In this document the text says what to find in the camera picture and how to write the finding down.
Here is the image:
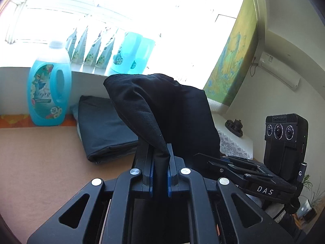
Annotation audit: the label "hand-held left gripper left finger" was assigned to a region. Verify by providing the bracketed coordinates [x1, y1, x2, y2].
[27, 142, 155, 244]

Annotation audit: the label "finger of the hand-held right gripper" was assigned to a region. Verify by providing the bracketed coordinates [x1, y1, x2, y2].
[207, 160, 275, 183]
[193, 152, 257, 167]

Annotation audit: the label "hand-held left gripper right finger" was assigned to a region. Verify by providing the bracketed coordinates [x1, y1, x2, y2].
[166, 144, 296, 244]

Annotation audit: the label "black pants with pink waistband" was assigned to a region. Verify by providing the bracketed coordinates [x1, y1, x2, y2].
[103, 73, 221, 201]

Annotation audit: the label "folded grey pants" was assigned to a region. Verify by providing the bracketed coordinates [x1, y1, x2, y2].
[88, 147, 136, 166]

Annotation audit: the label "folded black pants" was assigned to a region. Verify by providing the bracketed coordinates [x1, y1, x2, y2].
[77, 95, 140, 162]

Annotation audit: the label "white lace cloth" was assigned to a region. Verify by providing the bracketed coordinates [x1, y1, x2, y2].
[212, 113, 254, 160]

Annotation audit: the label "dark figurine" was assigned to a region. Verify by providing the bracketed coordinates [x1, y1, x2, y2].
[225, 119, 244, 136]

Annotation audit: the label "green houseplant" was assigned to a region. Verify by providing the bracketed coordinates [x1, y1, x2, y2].
[300, 174, 322, 209]

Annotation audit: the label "white air conditioner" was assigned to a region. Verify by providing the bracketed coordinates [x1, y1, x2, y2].
[258, 51, 300, 89]

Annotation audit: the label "pink blanket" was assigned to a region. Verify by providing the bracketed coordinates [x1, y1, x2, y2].
[0, 124, 143, 234]

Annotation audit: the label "blue detergent bottle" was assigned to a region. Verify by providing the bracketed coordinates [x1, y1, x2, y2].
[109, 32, 141, 75]
[129, 38, 156, 75]
[27, 41, 72, 127]

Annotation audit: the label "row of teal refill pouches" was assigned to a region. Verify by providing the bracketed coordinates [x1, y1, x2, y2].
[65, 28, 122, 69]

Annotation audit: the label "orange floral tablecloth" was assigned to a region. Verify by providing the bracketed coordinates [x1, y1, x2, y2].
[0, 114, 79, 129]

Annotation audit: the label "window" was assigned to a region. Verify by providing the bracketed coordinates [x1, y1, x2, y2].
[5, 0, 247, 75]

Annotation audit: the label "wall map poster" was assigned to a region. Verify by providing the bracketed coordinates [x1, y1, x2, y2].
[203, 0, 262, 106]

